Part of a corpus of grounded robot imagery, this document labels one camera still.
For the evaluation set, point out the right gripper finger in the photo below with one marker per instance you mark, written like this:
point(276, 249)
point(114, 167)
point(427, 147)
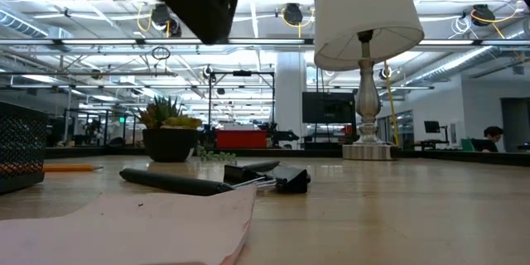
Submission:
point(190, 4)

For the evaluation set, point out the large black binder clip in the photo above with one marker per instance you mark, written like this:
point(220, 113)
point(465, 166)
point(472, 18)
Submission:
point(236, 174)
point(294, 180)

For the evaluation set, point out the black pen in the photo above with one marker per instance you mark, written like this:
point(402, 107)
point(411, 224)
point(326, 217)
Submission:
point(165, 181)

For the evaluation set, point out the orange pencil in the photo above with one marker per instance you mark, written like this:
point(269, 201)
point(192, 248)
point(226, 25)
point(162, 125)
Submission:
point(70, 168)

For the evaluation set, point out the black mesh desk organizer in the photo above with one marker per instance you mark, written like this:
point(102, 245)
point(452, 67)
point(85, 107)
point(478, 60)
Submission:
point(22, 145)

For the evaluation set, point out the white shade silver table lamp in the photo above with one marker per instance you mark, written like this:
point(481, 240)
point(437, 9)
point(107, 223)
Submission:
point(364, 8)

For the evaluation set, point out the succulent in black pot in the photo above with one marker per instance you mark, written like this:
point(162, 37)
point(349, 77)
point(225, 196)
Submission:
point(170, 145)

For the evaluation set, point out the red cabinet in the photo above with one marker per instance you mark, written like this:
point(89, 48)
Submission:
point(240, 138)

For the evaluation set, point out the black television screen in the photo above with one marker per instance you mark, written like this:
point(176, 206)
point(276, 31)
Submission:
point(327, 107)

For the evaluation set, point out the pink sticky note pad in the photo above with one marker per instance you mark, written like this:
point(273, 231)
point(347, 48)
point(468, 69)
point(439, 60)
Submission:
point(124, 232)

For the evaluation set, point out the small black monitor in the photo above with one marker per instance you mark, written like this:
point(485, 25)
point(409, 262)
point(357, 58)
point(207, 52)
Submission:
point(432, 126)

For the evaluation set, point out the person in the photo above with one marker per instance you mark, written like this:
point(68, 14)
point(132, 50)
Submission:
point(492, 134)

